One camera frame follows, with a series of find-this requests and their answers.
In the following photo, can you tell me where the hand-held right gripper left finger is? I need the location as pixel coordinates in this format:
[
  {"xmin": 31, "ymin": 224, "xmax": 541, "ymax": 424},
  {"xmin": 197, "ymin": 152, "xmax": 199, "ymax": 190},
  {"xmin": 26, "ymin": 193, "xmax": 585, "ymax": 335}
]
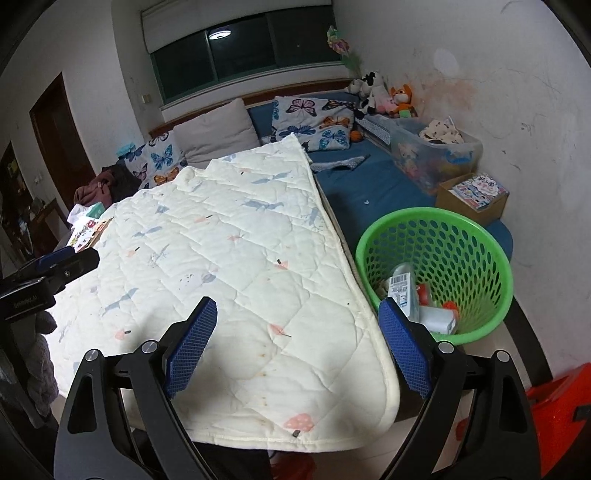
[{"xmin": 53, "ymin": 296, "xmax": 219, "ymax": 480}]

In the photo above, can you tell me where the hanging flower decoration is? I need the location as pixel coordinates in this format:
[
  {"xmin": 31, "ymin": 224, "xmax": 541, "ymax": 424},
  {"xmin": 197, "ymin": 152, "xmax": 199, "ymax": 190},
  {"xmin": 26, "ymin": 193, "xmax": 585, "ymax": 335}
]
[{"xmin": 327, "ymin": 25, "xmax": 363, "ymax": 75}]

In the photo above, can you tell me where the white paper cup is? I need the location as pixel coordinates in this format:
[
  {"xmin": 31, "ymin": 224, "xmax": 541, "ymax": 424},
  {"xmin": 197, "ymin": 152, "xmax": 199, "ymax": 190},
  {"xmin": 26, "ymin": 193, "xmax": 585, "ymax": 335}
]
[{"xmin": 418, "ymin": 307, "xmax": 458, "ymax": 335}]

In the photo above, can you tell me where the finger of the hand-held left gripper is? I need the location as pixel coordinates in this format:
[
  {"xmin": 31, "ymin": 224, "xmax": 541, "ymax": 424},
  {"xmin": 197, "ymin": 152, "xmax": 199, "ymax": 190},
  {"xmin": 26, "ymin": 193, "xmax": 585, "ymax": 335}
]
[
  {"xmin": 37, "ymin": 247, "xmax": 77, "ymax": 273},
  {"xmin": 44, "ymin": 248, "xmax": 101, "ymax": 292}
]

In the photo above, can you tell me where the colourful cartoon book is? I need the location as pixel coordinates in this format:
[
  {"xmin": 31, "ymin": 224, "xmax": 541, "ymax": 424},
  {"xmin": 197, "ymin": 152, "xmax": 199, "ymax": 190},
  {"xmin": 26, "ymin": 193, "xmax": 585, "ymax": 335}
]
[{"xmin": 452, "ymin": 173, "xmax": 509, "ymax": 212}]

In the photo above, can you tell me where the dark window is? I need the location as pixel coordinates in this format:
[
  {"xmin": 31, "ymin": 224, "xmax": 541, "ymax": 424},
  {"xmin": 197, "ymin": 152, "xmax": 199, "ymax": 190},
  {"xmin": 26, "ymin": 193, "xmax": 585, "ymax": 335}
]
[{"xmin": 150, "ymin": 0, "xmax": 349, "ymax": 104}]

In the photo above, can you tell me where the brown cardboard box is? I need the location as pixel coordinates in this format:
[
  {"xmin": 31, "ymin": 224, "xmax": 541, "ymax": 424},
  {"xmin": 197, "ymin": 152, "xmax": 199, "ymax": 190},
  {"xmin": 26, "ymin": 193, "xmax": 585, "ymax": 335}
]
[{"xmin": 435, "ymin": 172, "xmax": 510, "ymax": 227}]

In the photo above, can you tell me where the grey patterned folded mat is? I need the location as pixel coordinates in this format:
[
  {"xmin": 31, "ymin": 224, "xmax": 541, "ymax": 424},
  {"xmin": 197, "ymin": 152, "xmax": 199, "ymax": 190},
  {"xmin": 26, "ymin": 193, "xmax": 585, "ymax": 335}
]
[{"xmin": 355, "ymin": 114, "xmax": 395, "ymax": 148}]

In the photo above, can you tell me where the patterned beige cloth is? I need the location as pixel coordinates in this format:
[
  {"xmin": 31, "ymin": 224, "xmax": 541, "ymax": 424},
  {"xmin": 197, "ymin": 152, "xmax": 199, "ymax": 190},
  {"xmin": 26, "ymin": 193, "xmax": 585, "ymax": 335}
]
[{"xmin": 419, "ymin": 117, "xmax": 465, "ymax": 145}]

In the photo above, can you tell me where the black white cow plush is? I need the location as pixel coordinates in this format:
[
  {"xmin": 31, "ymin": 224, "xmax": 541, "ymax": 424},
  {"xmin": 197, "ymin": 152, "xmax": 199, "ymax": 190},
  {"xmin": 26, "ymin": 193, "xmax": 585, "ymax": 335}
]
[{"xmin": 347, "ymin": 71, "xmax": 389, "ymax": 115}]

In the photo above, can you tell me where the grey patterned cloth strip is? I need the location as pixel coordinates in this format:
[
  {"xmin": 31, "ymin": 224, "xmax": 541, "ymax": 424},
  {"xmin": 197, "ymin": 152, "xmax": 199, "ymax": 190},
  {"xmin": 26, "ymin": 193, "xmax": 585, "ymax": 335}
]
[{"xmin": 311, "ymin": 154, "xmax": 371, "ymax": 172}]

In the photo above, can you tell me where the black jacket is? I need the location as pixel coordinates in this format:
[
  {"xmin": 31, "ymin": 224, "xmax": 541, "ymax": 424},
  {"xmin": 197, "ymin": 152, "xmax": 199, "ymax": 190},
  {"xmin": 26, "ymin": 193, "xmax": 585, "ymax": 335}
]
[{"xmin": 99, "ymin": 164, "xmax": 141, "ymax": 204}]

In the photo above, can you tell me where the white quilted mat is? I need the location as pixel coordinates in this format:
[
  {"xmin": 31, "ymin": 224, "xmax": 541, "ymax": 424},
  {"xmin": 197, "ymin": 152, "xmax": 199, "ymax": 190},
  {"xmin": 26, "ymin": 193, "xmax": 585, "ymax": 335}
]
[{"xmin": 46, "ymin": 133, "xmax": 400, "ymax": 450}]

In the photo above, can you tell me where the clear plastic storage box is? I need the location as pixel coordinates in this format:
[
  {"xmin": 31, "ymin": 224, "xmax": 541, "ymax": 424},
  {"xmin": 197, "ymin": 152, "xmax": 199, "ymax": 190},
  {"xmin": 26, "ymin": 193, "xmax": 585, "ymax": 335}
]
[{"xmin": 390, "ymin": 117, "xmax": 483, "ymax": 195}]

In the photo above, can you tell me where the person's left forearm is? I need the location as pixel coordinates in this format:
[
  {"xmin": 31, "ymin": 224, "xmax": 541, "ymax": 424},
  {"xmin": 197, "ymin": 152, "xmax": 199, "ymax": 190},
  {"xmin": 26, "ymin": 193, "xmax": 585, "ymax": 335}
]
[{"xmin": 25, "ymin": 311, "xmax": 60, "ymax": 416}]

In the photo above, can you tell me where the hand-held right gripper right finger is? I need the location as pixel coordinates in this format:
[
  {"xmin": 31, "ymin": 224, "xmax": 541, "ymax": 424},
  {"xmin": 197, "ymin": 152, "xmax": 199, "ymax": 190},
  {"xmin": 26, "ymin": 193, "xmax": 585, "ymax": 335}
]
[{"xmin": 379, "ymin": 296, "xmax": 541, "ymax": 480}]

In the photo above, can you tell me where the green plastic basket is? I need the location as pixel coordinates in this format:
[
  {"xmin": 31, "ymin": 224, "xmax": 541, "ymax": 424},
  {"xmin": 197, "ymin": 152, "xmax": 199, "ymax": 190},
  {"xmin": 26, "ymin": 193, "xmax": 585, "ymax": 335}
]
[{"xmin": 355, "ymin": 208, "xmax": 514, "ymax": 346}]

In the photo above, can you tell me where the white blue cardboard box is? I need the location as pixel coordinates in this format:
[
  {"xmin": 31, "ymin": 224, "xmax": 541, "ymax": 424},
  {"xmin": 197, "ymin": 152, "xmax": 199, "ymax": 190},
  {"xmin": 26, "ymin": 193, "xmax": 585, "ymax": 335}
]
[{"xmin": 387, "ymin": 272, "xmax": 411, "ymax": 315}]

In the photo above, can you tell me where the cartoon printed paper bag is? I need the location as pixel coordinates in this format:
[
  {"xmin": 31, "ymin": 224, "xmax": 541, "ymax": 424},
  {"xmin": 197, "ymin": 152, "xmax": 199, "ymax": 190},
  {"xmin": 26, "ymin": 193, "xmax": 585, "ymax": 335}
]
[{"xmin": 66, "ymin": 218, "xmax": 114, "ymax": 252}]

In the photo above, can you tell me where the butterfly print pillow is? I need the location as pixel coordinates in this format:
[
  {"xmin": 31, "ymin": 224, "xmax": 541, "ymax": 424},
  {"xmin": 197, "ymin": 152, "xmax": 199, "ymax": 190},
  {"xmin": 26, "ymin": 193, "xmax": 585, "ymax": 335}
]
[
  {"xmin": 121, "ymin": 130, "xmax": 188, "ymax": 190},
  {"xmin": 271, "ymin": 96, "xmax": 356, "ymax": 152}
]

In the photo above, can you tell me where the grey pillow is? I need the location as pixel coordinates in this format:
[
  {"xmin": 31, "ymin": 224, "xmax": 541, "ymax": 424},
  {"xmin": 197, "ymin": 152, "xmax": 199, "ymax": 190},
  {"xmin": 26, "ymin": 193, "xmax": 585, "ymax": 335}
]
[{"xmin": 173, "ymin": 98, "xmax": 259, "ymax": 169}]

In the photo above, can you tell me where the pink cloth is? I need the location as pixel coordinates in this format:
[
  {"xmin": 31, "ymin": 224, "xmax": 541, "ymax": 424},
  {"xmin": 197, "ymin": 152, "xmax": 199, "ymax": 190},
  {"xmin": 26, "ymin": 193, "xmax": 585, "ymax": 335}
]
[{"xmin": 75, "ymin": 178, "xmax": 114, "ymax": 206}]

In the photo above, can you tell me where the brown wooden door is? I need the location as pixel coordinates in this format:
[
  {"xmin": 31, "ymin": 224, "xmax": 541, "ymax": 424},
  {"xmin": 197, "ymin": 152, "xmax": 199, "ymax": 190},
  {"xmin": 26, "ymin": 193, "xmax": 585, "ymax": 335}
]
[{"xmin": 30, "ymin": 71, "xmax": 95, "ymax": 195}]

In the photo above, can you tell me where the orange fox plush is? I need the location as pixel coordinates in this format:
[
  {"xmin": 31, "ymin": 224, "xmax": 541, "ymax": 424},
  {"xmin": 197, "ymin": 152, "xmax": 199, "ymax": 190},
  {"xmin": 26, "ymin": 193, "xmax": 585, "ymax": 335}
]
[{"xmin": 390, "ymin": 83, "xmax": 419, "ymax": 118}]

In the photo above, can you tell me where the dark wooden desk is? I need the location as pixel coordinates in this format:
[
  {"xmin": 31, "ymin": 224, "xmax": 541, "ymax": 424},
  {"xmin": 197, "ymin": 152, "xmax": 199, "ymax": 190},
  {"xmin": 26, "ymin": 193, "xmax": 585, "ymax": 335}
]
[{"xmin": 28, "ymin": 198, "xmax": 65, "ymax": 254}]

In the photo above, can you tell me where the blue bed mattress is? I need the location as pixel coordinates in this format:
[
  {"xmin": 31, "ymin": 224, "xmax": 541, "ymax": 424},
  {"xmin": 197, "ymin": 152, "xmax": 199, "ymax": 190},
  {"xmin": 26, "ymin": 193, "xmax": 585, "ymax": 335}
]
[{"xmin": 247, "ymin": 90, "xmax": 514, "ymax": 259}]

